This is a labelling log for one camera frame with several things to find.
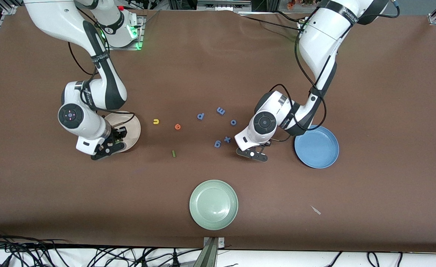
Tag beige round plate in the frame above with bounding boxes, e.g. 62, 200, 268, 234
105, 111, 141, 152

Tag blue round plate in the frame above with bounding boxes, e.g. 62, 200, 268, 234
294, 125, 340, 169

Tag black base power cable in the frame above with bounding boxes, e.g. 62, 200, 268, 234
238, 13, 305, 32

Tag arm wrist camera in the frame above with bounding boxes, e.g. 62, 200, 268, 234
236, 148, 269, 162
91, 142, 126, 161

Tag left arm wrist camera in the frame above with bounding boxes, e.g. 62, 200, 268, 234
236, 148, 269, 162

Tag metal table edge bracket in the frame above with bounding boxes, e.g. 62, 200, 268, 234
203, 237, 225, 267

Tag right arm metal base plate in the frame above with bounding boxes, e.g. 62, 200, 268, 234
108, 16, 144, 50

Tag aluminium frame beam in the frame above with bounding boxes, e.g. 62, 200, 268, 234
197, 0, 252, 12

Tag pale green round plate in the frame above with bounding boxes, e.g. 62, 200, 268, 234
189, 180, 239, 231

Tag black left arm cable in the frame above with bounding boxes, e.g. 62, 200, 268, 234
270, 0, 401, 143

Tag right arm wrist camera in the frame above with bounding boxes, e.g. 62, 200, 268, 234
91, 142, 126, 161

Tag brown table cover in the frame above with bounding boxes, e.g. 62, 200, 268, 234
0, 6, 436, 253

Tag black cable tangle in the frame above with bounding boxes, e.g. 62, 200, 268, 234
0, 230, 203, 267

